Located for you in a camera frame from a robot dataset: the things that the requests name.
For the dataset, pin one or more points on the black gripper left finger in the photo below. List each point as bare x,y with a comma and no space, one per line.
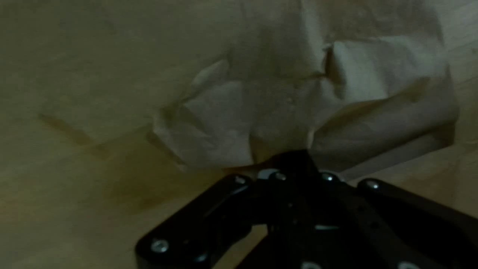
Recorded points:
218,219

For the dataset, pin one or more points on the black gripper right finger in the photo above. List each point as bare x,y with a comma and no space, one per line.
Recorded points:
378,225

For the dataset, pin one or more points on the brown paper tissue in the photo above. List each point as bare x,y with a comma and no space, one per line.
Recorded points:
299,91

